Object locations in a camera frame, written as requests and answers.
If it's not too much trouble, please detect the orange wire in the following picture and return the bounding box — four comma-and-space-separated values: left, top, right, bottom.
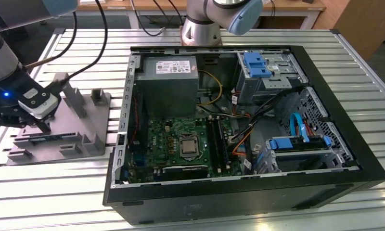
231, 133, 253, 158

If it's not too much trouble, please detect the metal CPU socket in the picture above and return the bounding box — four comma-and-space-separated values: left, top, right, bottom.
175, 133, 202, 161

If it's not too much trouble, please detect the black RAM slot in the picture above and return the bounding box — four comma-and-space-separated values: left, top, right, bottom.
207, 115, 221, 173

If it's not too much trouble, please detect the wooden cabinet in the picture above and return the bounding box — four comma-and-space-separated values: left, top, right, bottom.
314, 0, 385, 61

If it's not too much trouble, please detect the grey parts rack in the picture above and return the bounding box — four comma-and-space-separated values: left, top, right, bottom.
5, 73, 113, 166

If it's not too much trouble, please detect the hard disk in blue carrier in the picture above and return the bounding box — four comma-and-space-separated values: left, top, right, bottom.
263, 135, 333, 152

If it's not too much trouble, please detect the black PC case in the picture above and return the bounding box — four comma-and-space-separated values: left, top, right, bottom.
102, 44, 385, 226

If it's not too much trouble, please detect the black cable bundle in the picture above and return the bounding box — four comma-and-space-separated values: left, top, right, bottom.
230, 85, 309, 145

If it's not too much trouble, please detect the black graphics card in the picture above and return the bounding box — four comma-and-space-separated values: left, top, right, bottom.
153, 163, 210, 181

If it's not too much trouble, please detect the green RAM stick white label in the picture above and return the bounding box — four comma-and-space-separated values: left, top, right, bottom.
17, 133, 81, 144

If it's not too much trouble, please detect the wooden desk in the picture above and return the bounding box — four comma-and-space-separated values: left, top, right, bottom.
75, 0, 327, 29

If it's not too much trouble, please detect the silver CPU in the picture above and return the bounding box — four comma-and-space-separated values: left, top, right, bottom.
178, 139, 198, 154

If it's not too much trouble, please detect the green motherboard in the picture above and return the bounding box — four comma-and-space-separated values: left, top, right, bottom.
123, 115, 245, 183

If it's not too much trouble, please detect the black cable brass tip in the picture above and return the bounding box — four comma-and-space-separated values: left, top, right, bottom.
23, 12, 78, 69

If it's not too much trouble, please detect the red wire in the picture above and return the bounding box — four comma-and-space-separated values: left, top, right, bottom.
130, 96, 139, 142

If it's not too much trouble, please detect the yellow wire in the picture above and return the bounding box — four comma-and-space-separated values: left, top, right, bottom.
198, 70, 223, 105

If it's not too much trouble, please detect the white wrist camera black plate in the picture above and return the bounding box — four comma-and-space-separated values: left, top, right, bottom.
17, 88, 58, 120

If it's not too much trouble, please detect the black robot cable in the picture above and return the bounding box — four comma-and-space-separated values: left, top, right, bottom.
49, 0, 109, 93

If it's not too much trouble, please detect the grey power supply unit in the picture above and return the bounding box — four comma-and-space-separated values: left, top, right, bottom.
134, 56, 199, 121

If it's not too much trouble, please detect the blue drive carrier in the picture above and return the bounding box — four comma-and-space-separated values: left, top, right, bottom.
243, 51, 270, 78

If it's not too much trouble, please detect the metal drive cage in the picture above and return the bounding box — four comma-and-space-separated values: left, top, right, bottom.
237, 51, 309, 105

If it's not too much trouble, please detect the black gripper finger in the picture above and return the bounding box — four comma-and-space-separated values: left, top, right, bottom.
34, 119, 51, 133

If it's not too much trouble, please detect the blue flat data cable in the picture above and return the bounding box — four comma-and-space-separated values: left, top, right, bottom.
289, 112, 310, 142

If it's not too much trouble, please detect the metal disk bay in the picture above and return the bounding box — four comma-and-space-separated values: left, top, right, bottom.
253, 137, 362, 175

